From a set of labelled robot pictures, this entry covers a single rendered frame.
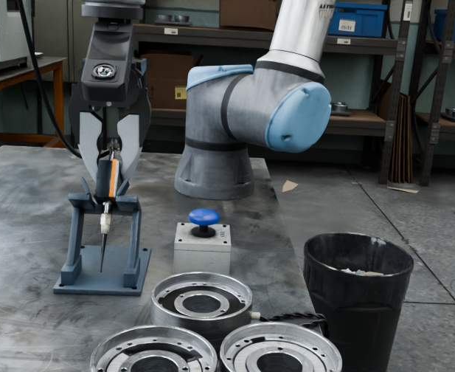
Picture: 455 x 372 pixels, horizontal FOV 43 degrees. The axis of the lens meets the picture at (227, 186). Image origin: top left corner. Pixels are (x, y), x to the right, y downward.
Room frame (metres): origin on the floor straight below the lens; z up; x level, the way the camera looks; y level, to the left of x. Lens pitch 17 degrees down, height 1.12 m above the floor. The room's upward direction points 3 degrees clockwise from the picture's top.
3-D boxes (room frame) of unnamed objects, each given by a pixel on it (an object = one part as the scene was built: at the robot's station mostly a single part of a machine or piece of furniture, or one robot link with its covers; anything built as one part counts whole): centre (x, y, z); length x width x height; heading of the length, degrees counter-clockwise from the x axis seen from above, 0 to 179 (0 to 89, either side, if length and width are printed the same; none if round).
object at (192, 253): (0.70, 0.03, 0.82); 0.08 x 0.07 x 0.05; 2
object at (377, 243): (1.66, -0.42, 0.21); 0.34 x 0.34 x 0.43
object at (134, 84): (0.71, 0.15, 1.06); 0.09 x 0.08 x 0.12; 3
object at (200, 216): (0.69, 0.03, 0.85); 0.04 x 0.04 x 0.05
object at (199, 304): (0.53, 0.02, 0.82); 0.10 x 0.10 x 0.04
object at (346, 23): (4.19, -0.72, 1.11); 0.52 x 0.38 x 0.22; 92
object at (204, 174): (1.04, 0.02, 0.85); 0.15 x 0.15 x 0.10
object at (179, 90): (4.12, 0.46, 0.64); 0.49 x 0.40 x 0.37; 97
